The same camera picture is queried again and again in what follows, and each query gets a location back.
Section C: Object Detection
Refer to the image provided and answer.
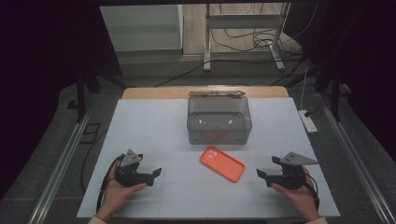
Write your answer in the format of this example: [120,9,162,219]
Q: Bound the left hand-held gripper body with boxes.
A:
[114,148,155,188]

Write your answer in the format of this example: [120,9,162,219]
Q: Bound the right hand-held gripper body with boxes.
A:
[265,151,319,191]

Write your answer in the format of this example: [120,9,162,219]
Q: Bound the orange phone case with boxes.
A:
[199,145,246,184]

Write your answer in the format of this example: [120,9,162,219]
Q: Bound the clear grey storage box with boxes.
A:
[186,95,253,146]

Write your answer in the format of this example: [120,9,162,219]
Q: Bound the person's right hand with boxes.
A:
[270,165,321,223]

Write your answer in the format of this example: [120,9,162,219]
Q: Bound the person's left hand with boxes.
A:
[95,161,149,223]

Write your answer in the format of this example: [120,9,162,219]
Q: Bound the white table mat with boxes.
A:
[76,97,341,219]

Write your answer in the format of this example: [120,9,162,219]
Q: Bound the white power strip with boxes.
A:
[297,109,318,135]

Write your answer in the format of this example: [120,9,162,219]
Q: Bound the black stand leg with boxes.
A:
[313,69,344,123]
[65,67,127,123]

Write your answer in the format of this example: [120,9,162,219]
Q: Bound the clear grey box lid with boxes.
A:
[188,90,247,100]

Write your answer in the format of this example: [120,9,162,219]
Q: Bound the white panel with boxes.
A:
[99,4,184,53]

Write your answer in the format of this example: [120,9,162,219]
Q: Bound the grey metal stand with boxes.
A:
[202,2,291,73]

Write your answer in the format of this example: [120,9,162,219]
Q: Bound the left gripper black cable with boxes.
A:
[95,154,125,215]

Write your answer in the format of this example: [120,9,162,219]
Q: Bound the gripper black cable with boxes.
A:
[95,154,125,215]
[303,172,321,212]

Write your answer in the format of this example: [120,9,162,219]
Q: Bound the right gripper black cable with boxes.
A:
[303,172,321,212]

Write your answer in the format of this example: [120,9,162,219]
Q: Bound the thin black floor cable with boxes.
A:
[79,127,109,194]

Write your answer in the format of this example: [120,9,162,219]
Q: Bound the black floor frame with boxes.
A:
[78,122,102,145]

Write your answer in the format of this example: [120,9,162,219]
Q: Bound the aluminium floor rail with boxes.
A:
[27,111,92,224]
[317,92,396,224]

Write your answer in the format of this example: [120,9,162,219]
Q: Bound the white power strip cable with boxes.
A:
[300,66,310,112]

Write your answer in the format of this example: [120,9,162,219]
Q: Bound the long black floor cable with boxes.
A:
[153,58,307,89]

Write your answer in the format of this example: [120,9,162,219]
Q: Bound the tangle of black floor cables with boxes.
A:
[210,2,319,54]

